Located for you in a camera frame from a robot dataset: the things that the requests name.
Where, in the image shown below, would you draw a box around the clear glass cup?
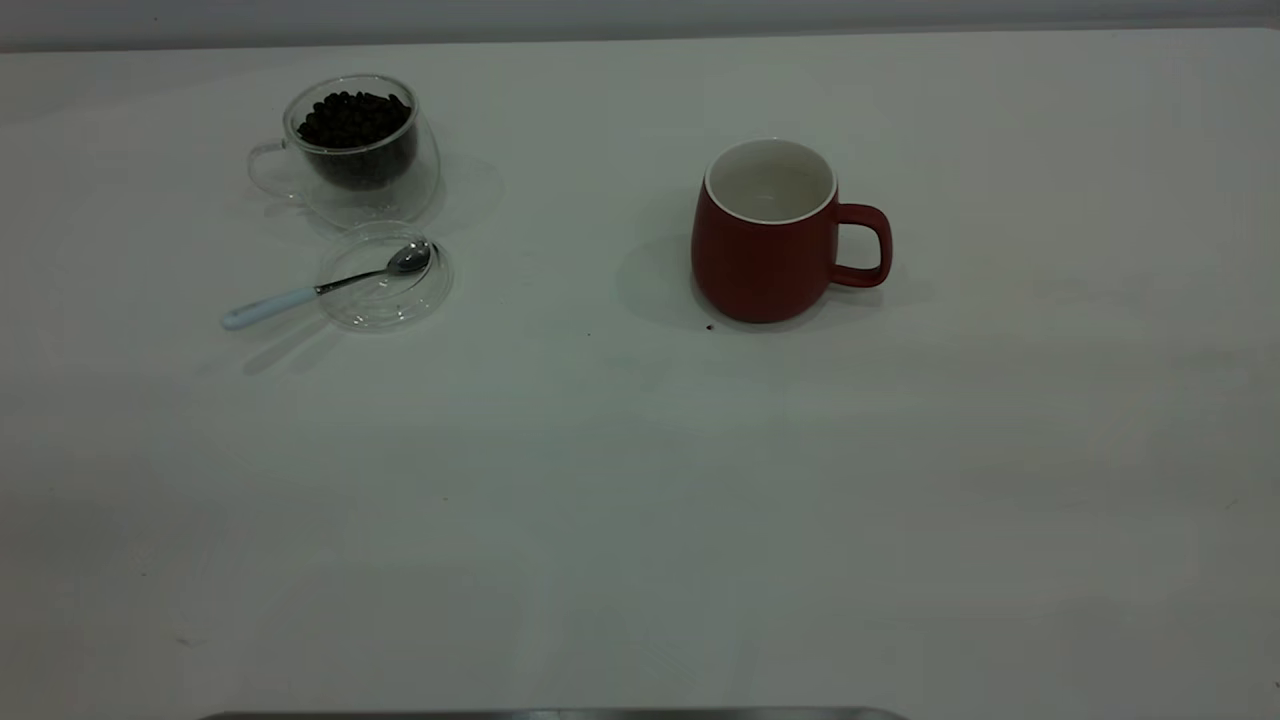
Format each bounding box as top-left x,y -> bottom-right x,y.
247,74 -> 442,231

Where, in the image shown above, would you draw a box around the spoon with light blue handle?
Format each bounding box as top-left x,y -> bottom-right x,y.
220,240 -> 433,332

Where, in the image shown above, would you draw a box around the red ceramic mug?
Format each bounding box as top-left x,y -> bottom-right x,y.
690,138 -> 893,324

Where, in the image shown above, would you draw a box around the clear glass lid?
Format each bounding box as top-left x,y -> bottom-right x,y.
314,220 -> 456,332

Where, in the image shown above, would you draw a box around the dark coffee beans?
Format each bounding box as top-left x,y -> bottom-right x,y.
296,90 -> 419,191

